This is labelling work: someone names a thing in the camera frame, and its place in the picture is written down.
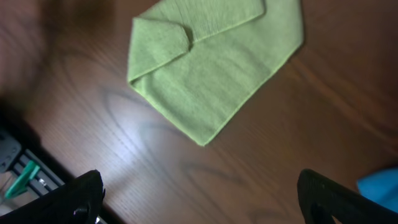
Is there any black aluminium mounting rail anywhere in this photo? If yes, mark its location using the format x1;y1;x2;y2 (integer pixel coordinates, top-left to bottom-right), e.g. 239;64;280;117
0;130;108;224

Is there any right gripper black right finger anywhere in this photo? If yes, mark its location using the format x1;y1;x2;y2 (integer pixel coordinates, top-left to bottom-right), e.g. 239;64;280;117
297;169;397;224

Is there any green plastic clip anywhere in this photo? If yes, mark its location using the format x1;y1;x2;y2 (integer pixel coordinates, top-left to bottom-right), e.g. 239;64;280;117
4;161;40;199

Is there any light green microfiber cloth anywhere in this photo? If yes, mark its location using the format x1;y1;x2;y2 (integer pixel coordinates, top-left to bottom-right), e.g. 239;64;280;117
127;0;303;146

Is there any blue microfiber cloth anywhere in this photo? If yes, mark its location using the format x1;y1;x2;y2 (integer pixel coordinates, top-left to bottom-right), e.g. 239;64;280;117
357;167;397;212

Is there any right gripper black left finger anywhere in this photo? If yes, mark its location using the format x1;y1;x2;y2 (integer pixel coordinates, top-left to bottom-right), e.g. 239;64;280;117
1;170;104;224

